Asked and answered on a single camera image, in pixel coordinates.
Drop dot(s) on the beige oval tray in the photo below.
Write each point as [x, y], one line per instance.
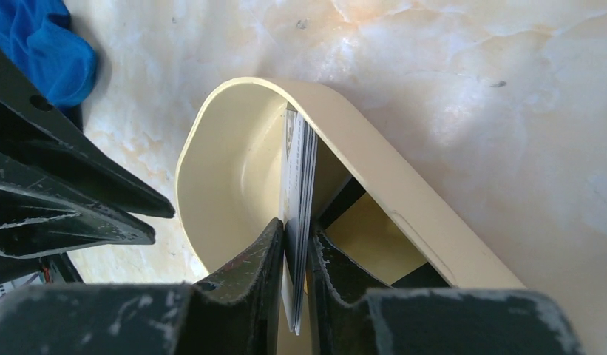
[227, 181]

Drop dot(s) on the white card in tray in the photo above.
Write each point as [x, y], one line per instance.
[298, 168]

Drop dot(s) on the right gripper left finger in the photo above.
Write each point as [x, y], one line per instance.
[234, 310]

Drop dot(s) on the blue cloth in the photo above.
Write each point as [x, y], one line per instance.
[36, 36]

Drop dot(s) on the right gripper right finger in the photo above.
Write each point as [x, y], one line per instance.
[353, 312]

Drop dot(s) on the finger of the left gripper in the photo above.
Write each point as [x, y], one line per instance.
[37, 134]
[41, 216]

